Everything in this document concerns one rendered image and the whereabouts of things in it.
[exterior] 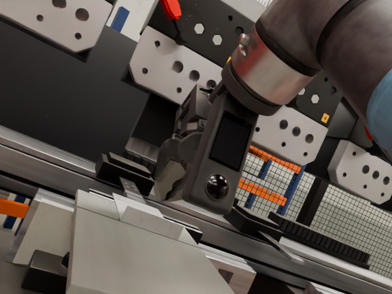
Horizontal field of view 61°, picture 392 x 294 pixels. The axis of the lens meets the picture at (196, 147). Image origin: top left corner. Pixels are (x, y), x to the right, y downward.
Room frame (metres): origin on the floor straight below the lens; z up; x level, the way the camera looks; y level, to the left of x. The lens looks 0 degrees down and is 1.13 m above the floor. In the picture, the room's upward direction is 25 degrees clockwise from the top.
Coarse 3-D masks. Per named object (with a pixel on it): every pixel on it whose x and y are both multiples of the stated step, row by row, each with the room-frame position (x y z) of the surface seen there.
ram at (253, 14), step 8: (224, 0) 0.49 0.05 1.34; (232, 0) 0.49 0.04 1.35; (240, 0) 0.50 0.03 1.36; (248, 0) 0.50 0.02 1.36; (240, 8) 0.50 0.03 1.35; (248, 8) 0.50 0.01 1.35; (256, 8) 0.51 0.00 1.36; (264, 8) 0.51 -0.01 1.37; (248, 16) 0.51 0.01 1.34; (256, 16) 0.51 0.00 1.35
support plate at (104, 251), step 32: (96, 224) 0.38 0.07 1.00; (96, 256) 0.30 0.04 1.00; (128, 256) 0.33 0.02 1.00; (160, 256) 0.37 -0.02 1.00; (192, 256) 0.42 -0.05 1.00; (96, 288) 0.25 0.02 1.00; (128, 288) 0.27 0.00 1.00; (160, 288) 0.29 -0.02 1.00; (192, 288) 0.33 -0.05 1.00; (224, 288) 0.36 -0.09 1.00
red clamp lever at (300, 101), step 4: (296, 96) 0.51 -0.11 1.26; (300, 96) 0.50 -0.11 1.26; (292, 100) 0.51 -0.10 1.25; (296, 100) 0.50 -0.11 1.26; (300, 100) 0.50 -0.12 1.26; (284, 104) 0.54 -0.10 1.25; (288, 104) 0.52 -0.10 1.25; (292, 104) 0.51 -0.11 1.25; (296, 104) 0.50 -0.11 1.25; (300, 104) 0.51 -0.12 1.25
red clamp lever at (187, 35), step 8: (160, 0) 0.44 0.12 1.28; (168, 0) 0.43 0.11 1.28; (176, 0) 0.43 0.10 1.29; (168, 8) 0.43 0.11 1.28; (176, 8) 0.43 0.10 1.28; (168, 16) 0.44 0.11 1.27; (176, 16) 0.43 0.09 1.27; (176, 24) 0.44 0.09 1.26; (184, 32) 0.43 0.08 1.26; (176, 40) 0.45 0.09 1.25; (184, 40) 0.44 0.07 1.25
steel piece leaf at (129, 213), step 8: (120, 200) 0.52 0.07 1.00; (120, 208) 0.48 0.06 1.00; (128, 208) 0.43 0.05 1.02; (136, 208) 0.52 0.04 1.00; (120, 216) 0.44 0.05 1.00; (128, 216) 0.43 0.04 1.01; (136, 216) 0.43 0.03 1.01; (144, 216) 0.44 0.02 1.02; (152, 216) 0.44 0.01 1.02; (160, 216) 0.54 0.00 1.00; (136, 224) 0.44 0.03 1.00; (144, 224) 0.44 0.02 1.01; (152, 224) 0.44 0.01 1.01; (160, 224) 0.45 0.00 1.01; (168, 224) 0.45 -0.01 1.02; (176, 224) 0.45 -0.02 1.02; (160, 232) 0.45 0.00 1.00; (168, 232) 0.45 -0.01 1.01; (176, 232) 0.46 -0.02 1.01
